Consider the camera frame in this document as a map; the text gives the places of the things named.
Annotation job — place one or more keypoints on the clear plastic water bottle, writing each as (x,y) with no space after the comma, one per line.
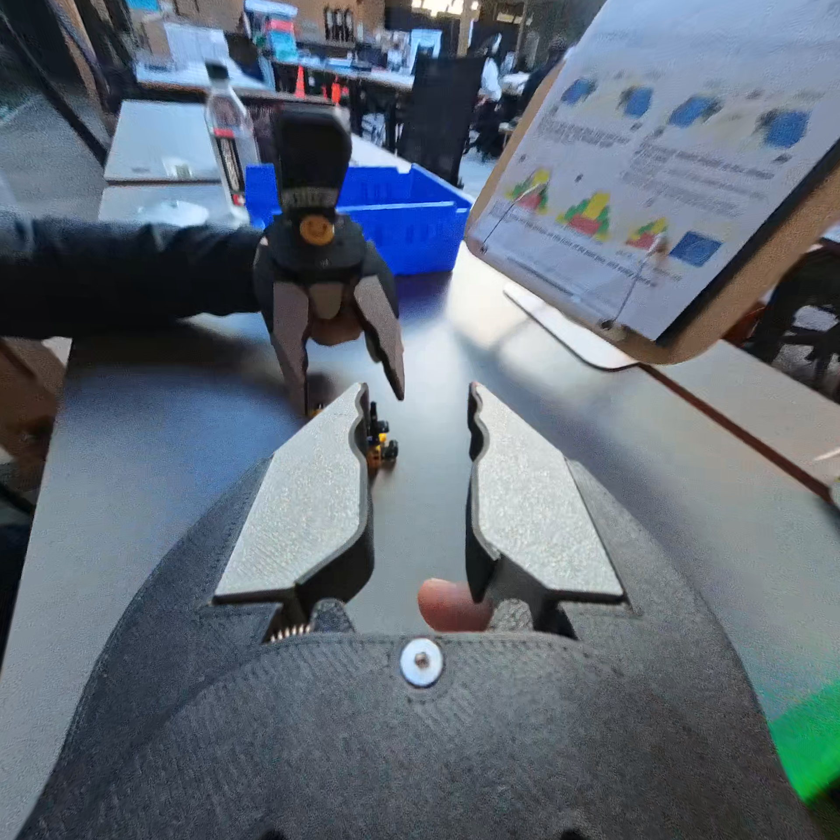
(226,124)

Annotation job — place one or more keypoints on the person's dark clothing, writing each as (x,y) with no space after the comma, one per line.
(10,577)

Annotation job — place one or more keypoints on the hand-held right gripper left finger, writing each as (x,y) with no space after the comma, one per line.
(302,518)

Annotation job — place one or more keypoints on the person's left forearm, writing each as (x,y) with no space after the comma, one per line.
(131,275)

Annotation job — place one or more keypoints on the white side table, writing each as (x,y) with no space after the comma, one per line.
(151,138)

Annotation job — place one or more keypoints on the person's left hand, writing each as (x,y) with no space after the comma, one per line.
(334,331)

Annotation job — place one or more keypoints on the blue plastic bin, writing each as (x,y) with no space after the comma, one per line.
(413,223)

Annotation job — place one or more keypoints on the yellow and black lego model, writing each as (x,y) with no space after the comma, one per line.
(379,446)

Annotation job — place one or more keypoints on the orange traffic cone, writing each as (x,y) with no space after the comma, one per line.
(300,85)

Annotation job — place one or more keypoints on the green plastic bin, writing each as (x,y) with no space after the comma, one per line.
(814,741)

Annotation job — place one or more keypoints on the person's right hand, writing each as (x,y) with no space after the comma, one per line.
(453,607)

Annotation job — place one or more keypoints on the black office chair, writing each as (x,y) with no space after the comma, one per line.
(439,111)
(800,295)

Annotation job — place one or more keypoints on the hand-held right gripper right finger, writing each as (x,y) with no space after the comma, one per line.
(531,518)

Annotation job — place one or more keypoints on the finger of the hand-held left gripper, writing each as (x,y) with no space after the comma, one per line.
(380,321)
(290,321)

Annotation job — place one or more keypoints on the printed instruction sheet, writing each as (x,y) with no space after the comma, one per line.
(656,164)

